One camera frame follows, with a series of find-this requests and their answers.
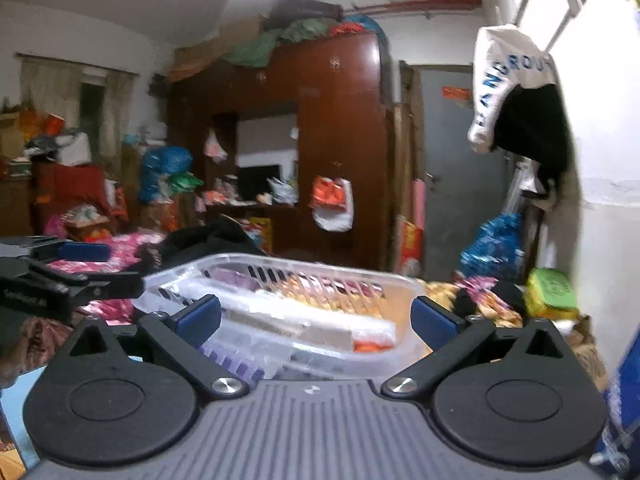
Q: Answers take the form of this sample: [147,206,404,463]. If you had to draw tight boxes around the colourful crumpled clothes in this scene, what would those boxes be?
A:
[429,277,527,328]

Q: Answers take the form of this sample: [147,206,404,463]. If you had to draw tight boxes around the green cloth bundle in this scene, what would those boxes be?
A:
[221,16,342,69]

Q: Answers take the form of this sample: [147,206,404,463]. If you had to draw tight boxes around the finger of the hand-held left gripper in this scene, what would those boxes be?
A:
[0,237,111,264]
[30,262,144,301]

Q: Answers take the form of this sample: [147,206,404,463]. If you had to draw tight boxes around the black monitor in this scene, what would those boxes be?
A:
[237,164,282,204]

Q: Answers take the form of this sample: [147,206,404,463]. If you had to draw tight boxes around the small hanging plastic bag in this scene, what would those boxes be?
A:
[203,128,229,164]

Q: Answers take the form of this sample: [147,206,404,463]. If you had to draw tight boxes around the brown wooden wardrobe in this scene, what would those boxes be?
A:
[166,31,397,272]

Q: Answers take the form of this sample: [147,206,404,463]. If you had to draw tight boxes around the purple tissue pack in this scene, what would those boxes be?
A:
[199,267,268,381]

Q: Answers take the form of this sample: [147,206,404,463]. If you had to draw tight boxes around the red ceiling pipe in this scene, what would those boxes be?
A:
[349,0,484,15]

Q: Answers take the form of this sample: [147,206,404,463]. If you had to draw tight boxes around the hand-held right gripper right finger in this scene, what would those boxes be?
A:
[381,296,571,401]

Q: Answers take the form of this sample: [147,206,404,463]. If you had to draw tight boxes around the black clothing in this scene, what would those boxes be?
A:
[149,214,267,267]

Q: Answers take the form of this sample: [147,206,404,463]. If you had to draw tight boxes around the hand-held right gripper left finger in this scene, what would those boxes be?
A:
[64,294,249,401]

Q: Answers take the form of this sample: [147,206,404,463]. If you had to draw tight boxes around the pink floral blanket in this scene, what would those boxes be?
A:
[44,231,167,328]

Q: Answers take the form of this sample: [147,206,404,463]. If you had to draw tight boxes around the beige curtain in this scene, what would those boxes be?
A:
[15,52,138,162]

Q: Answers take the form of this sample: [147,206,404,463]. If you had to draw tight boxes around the red white plastic bag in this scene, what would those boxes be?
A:
[308,175,355,233]

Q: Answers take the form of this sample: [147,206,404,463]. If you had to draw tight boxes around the white plastic basket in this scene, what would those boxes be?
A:
[132,253,427,380]

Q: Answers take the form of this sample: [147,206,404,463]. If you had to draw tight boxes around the green yellow box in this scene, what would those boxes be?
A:
[525,267,577,319]

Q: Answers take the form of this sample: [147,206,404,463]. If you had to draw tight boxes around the grey door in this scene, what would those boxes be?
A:
[416,64,518,273]

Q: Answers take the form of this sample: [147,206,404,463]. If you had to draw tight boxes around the white black hanging jacket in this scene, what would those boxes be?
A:
[466,24,574,182]

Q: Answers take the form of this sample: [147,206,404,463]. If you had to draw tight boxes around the red cloth covered cabinet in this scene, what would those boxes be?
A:
[31,161,117,222]

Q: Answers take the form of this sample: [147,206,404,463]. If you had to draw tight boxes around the large blue plastic bag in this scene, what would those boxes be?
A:
[138,146,194,205]

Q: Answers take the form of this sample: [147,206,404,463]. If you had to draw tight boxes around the blue tote bag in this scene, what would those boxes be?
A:
[589,352,640,480]

